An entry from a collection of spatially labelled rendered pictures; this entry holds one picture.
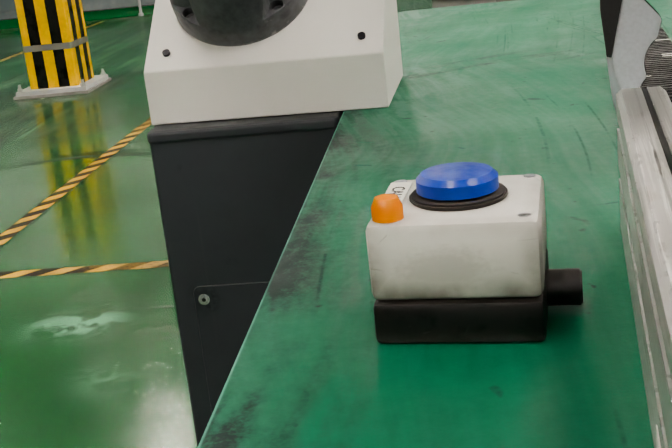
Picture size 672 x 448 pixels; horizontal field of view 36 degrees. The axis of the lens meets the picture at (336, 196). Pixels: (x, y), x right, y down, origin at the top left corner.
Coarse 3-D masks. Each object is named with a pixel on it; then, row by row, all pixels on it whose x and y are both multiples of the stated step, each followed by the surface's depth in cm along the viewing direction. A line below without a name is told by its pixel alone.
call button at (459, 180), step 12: (432, 168) 52; (444, 168) 51; (456, 168) 51; (468, 168) 51; (480, 168) 51; (492, 168) 50; (420, 180) 50; (432, 180) 50; (444, 180) 49; (456, 180) 49; (468, 180) 49; (480, 180) 49; (492, 180) 49; (420, 192) 50; (432, 192) 49; (444, 192) 49; (456, 192) 49; (468, 192) 49; (480, 192) 49
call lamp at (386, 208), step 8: (376, 200) 48; (384, 200) 48; (392, 200) 48; (400, 200) 49; (376, 208) 48; (384, 208) 48; (392, 208) 48; (400, 208) 48; (376, 216) 48; (384, 216) 48; (392, 216) 48; (400, 216) 48
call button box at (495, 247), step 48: (528, 192) 51; (384, 240) 48; (432, 240) 48; (480, 240) 47; (528, 240) 47; (384, 288) 49; (432, 288) 48; (480, 288) 48; (528, 288) 47; (576, 288) 50; (384, 336) 50; (432, 336) 49; (480, 336) 49; (528, 336) 48
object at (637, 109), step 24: (624, 96) 58; (648, 96) 57; (624, 120) 53; (648, 120) 51; (624, 144) 51; (648, 144) 47; (624, 168) 53; (648, 168) 43; (624, 192) 54; (648, 192) 40; (624, 216) 55; (648, 216) 38; (624, 240) 57; (648, 240) 36; (648, 264) 36; (648, 288) 37; (648, 312) 38; (648, 336) 40; (648, 360) 39; (648, 384) 40; (648, 408) 40
